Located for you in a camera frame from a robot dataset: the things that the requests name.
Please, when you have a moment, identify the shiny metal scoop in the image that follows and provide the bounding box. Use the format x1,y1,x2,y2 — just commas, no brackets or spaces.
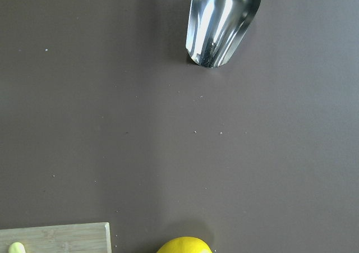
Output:
186,0,261,68

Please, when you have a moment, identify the yellow lemon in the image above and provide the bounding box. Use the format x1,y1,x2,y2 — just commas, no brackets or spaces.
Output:
157,236,212,253

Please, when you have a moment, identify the bamboo cutting board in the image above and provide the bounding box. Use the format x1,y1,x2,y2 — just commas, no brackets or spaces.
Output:
1,222,112,252

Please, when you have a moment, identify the yellow plastic knife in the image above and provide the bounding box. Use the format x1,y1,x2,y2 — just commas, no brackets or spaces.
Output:
8,242,26,253

